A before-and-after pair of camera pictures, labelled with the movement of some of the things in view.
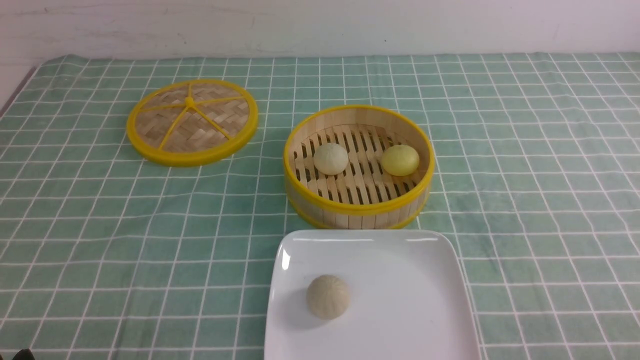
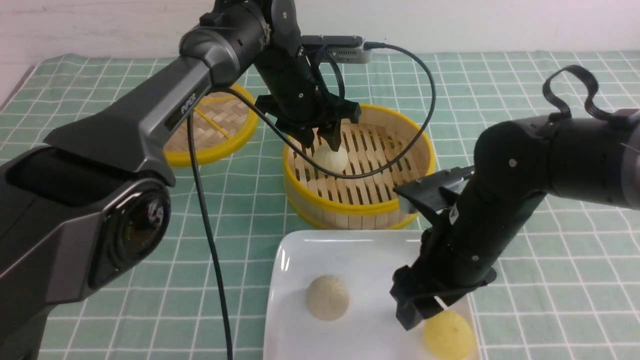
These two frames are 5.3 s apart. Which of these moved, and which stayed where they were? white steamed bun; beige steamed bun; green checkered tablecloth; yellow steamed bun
Moved: yellow steamed bun
Stayed: beige steamed bun; white steamed bun; green checkered tablecloth
